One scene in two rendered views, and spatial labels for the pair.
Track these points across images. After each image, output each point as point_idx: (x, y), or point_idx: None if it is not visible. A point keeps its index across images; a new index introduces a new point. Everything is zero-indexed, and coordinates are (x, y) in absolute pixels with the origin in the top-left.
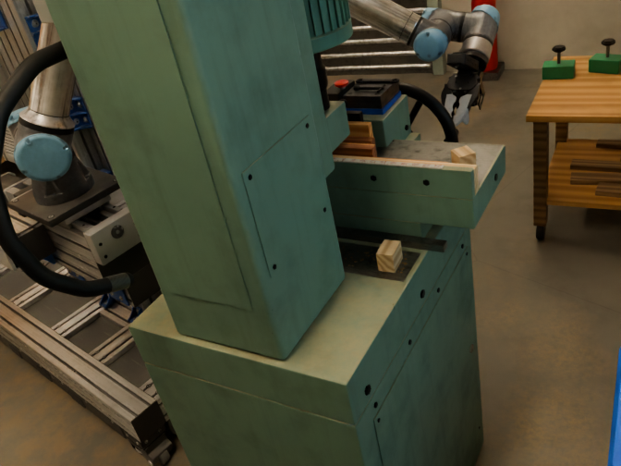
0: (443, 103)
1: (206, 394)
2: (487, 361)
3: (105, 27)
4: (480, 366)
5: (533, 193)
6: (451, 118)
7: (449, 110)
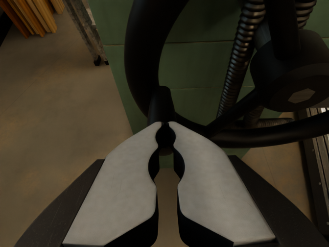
0: (248, 172)
1: None
2: (160, 237)
3: None
4: (164, 229)
5: None
6: (129, 16)
7: (190, 143)
